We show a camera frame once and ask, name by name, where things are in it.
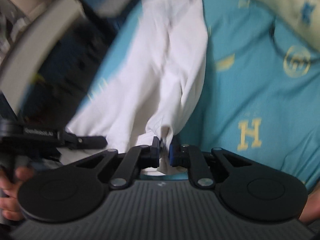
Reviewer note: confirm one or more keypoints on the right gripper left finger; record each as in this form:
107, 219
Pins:
76, 190

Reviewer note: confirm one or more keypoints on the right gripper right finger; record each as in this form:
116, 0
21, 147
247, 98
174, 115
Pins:
246, 188

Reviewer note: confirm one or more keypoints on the white shirt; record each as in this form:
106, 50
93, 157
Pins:
158, 84

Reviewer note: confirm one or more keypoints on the person's right hand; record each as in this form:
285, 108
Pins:
312, 208

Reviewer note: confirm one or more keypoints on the person's left hand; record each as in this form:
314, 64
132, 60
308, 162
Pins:
9, 204

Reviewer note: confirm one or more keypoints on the grey storage bag rim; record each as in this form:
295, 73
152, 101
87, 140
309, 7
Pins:
32, 48

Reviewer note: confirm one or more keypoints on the teal bed sheet yellow print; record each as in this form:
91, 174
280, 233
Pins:
260, 96

